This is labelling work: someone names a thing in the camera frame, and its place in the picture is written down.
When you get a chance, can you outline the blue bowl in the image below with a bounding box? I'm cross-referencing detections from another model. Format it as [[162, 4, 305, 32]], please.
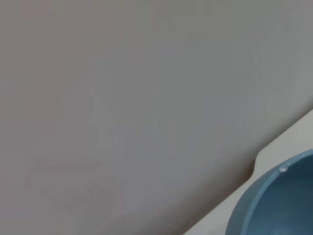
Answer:
[[224, 149, 313, 235]]

